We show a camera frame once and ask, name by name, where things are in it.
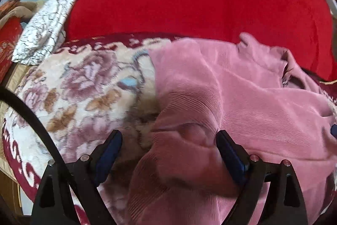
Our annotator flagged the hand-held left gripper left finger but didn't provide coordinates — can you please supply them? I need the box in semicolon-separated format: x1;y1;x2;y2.
32;130;123;225

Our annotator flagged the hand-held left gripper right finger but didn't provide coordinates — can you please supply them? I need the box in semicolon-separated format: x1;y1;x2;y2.
216;130;308;225

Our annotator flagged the pink corduroy garment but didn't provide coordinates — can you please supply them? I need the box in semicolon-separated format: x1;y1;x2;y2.
126;32;337;225

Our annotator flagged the floral plush blanket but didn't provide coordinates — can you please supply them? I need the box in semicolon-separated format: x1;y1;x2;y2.
0;31;337;225

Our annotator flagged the white crackle-pattern cloth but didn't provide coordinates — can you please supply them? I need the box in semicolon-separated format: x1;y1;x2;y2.
12;0;81;66

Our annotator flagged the red patterned cushion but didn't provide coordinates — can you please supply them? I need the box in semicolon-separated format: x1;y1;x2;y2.
0;17;25;83

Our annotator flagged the black cable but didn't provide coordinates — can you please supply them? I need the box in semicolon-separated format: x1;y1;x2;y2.
0;87;69;173

